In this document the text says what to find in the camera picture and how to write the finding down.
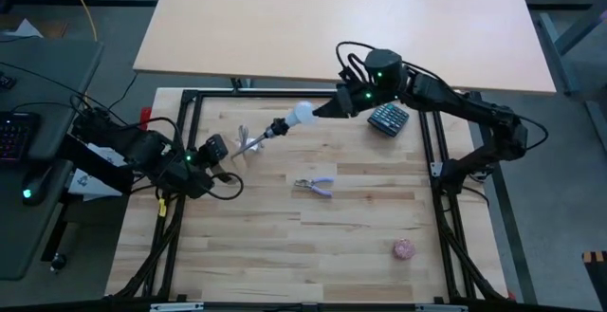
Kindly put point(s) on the black round foot knob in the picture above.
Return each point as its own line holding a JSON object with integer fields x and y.
{"x": 58, "y": 261}

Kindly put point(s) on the white printed paper sheet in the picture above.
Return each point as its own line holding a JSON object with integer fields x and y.
{"x": 90, "y": 184}

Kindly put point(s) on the black calculator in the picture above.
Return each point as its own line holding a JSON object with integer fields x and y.
{"x": 389, "y": 120}

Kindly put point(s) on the silver metal bracket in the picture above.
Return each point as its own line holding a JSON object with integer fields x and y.
{"x": 441, "y": 308}
{"x": 175, "y": 307}

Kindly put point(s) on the brown cardboard sheet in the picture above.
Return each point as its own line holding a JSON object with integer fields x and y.
{"x": 54, "y": 30}

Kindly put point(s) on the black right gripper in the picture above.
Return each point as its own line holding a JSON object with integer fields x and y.
{"x": 355, "y": 98}

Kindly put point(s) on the grey metal table leg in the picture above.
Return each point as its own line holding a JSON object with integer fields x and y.
{"x": 551, "y": 32}

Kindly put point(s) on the backlit black keyboard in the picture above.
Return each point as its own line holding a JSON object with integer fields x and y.
{"x": 16, "y": 136}

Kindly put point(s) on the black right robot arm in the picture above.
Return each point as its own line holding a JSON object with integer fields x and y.
{"x": 465, "y": 103}

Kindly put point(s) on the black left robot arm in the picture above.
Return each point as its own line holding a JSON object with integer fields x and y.
{"x": 118, "y": 146}

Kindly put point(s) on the red clamp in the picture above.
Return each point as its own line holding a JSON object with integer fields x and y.
{"x": 145, "y": 117}
{"x": 511, "y": 296}

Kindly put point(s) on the silver aluminium rail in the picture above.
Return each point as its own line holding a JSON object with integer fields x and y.
{"x": 284, "y": 90}

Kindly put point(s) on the white lightbulb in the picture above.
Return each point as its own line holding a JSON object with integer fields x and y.
{"x": 303, "y": 113}

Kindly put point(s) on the black computer mouse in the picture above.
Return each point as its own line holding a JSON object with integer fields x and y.
{"x": 35, "y": 189}

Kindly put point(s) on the white crumpled paper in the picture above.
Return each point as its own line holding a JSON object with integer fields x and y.
{"x": 26, "y": 28}

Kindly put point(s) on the orange striped black object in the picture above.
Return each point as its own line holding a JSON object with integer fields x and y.
{"x": 595, "y": 256}

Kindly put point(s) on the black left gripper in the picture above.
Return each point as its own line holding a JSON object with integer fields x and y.
{"x": 192, "y": 160}

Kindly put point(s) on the small black device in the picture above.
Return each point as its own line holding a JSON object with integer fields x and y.
{"x": 5, "y": 81}

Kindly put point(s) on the light wooden desk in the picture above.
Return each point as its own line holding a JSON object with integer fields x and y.
{"x": 284, "y": 27}

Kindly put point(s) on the dark grey side desk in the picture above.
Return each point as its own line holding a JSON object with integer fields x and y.
{"x": 47, "y": 79}

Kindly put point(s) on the pink round scrubber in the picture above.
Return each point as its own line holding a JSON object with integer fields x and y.
{"x": 403, "y": 250}

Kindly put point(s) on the black aluminium table frame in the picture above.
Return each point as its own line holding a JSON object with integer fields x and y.
{"x": 284, "y": 94}

